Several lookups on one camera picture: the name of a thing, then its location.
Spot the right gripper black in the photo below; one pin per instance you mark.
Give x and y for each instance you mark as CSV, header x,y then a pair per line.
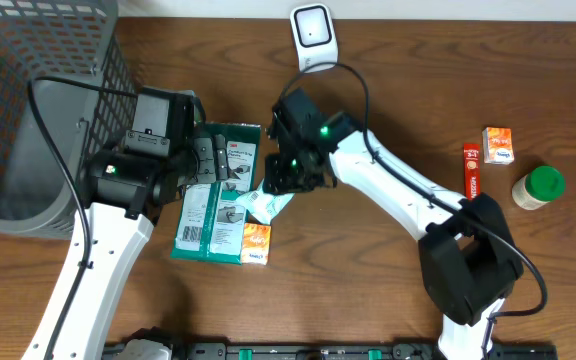
x,y
280,183

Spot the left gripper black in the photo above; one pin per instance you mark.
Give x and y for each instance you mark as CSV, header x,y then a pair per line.
x,y
215,151

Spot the teal white snack pouch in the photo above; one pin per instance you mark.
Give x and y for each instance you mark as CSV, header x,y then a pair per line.
x,y
264,207

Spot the green sponge pack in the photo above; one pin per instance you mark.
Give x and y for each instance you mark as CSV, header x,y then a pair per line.
x,y
211,223

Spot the orange juice carton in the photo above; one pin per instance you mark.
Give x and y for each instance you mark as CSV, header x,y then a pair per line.
x,y
255,244
497,145

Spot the red white packet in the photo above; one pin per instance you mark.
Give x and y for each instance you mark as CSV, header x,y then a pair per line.
x,y
471,154

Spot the green lid jar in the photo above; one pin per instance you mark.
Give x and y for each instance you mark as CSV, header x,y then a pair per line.
x,y
540,187

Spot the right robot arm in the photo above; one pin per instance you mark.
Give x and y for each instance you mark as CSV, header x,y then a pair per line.
x,y
468,259

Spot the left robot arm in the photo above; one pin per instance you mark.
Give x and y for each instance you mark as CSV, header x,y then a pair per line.
x,y
126,189

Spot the white barcode scanner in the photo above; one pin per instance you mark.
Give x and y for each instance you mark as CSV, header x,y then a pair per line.
x,y
314,37

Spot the grey plastic mesh basket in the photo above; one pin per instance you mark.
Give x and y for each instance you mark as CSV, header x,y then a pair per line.
x,y
65,91

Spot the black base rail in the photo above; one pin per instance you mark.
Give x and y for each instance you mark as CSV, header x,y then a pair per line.
x,y
401,351

